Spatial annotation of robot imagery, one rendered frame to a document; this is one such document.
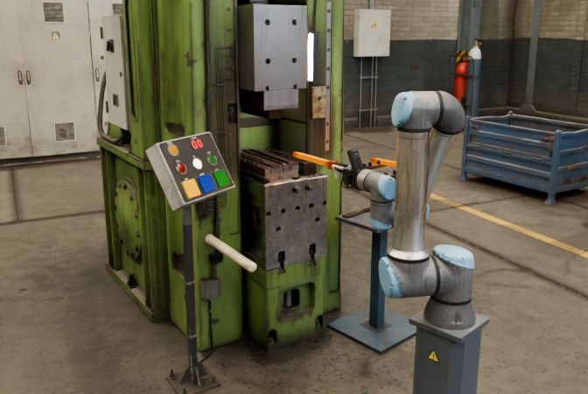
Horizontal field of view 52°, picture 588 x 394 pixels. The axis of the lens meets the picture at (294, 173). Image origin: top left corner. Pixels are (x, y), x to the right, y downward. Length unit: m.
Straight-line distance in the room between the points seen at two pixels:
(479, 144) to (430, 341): 4.60
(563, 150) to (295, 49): 3.84
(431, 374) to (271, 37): 1.64
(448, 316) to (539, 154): 4.18
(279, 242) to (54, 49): 5.46
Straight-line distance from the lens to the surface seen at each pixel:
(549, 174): 6.27
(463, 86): 10.29
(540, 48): 11.85
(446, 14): 11.21
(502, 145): 6.58
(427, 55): 10.99
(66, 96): 8.05
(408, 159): 2.06
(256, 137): 3.47
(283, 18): 2.95
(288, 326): 3.28
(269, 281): 3.10
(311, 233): 3.15
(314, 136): 3.27
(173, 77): 3.24
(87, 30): 8.05
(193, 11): 2.88
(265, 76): 2.90
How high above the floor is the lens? 1.66
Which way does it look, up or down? 14 degrees down
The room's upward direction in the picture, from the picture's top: straight up
